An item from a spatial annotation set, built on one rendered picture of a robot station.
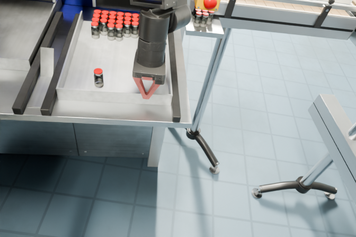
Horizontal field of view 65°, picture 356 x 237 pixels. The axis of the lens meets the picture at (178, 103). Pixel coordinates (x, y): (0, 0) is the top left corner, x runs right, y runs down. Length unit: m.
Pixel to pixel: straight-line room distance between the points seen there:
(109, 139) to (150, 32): 0.92
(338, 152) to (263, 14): 0.67
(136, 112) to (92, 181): 0.94
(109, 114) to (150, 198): 0.92
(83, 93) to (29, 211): 0.97
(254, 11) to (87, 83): 0.66
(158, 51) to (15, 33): 0.48
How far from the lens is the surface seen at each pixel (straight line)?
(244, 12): 1.09
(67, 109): 0.67
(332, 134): 1.42
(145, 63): 0.57
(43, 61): 0.76
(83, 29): 0.91
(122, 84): 0.72
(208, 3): 0.88
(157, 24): 0.54
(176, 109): 0.65
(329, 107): 1.46
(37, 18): 0.98
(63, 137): 1.43
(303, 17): 1.19
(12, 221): 1.55
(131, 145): 1.43
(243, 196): 1.64
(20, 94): 0.70
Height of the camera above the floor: 1.38
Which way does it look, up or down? 46 degrees down
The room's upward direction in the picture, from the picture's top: 13 degrees clockwise
